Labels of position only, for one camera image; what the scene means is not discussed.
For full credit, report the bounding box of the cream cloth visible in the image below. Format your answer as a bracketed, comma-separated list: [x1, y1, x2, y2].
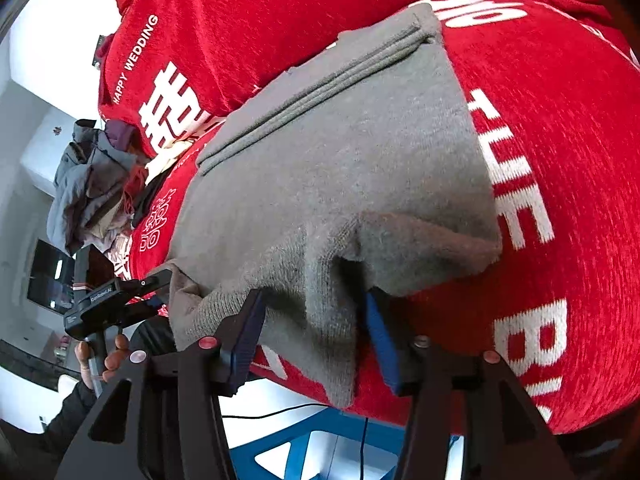
[145, 141, 193, 176]

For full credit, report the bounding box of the person's dark jacket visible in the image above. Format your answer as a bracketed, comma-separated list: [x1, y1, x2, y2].
[127, 316, 177, 356]

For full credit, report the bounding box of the grey knit sweater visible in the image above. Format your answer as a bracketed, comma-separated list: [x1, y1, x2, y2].
[167, 2, 503, 408]

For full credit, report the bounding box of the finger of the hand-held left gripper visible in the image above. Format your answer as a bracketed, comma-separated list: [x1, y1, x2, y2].
[135, 269, 173, 295]
[125, 296, 166, 321]

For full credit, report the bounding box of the dark monitor screen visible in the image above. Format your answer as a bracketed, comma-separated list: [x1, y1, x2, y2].
[26, 239, 76, 311]

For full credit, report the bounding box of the blue plastic stool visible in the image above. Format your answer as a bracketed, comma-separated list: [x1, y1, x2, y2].
[227, 407, 458, 480]

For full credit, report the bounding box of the person's left hand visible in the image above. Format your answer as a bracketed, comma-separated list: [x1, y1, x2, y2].
[75, 334, 132, 388]

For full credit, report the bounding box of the black cable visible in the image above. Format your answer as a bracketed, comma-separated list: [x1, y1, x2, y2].
[220, 404, 333, 420]
[357, 417, 370, 466]

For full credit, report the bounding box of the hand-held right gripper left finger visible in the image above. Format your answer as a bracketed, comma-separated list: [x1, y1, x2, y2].
[55, 287, 267, 480]

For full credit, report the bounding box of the red printed blanket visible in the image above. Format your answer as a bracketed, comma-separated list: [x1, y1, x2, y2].
[97, 0, 640, 436]

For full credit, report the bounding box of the pile of grey clothes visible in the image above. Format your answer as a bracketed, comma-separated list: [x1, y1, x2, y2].
[47, 119, 151, 256]

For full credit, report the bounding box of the person's left forearm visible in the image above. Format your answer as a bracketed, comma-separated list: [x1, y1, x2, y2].
[42, 379, 103, 441]

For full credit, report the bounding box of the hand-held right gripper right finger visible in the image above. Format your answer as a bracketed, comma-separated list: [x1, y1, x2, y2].
[364, 287, 576, 480]

